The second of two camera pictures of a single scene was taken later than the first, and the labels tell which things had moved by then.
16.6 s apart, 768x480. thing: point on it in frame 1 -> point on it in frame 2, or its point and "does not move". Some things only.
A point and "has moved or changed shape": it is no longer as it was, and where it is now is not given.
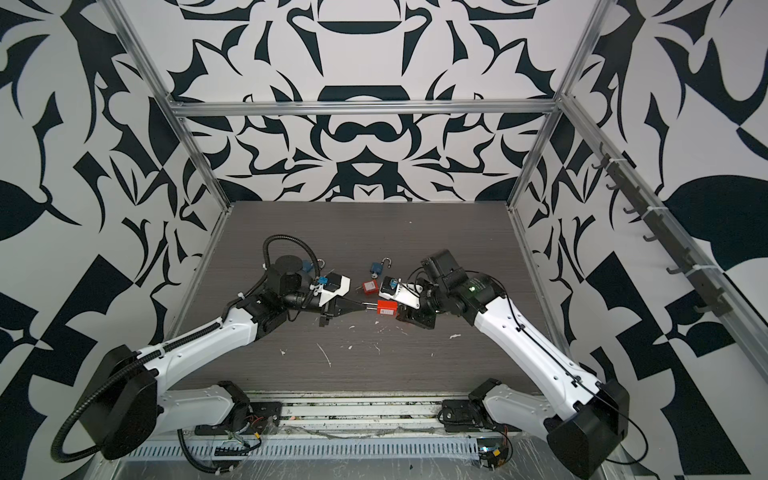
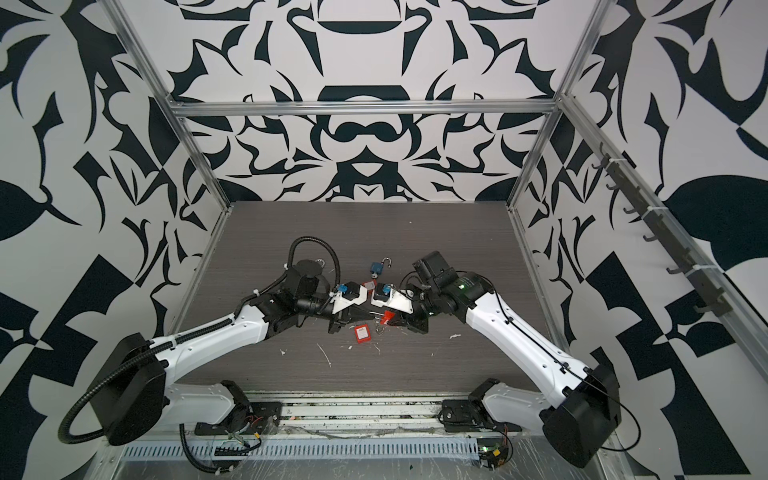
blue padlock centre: (376, 267) does not move
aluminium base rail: (352, 414) does not move
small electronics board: (492, 452) does not move
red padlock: (384, 307) has moved or changed shape
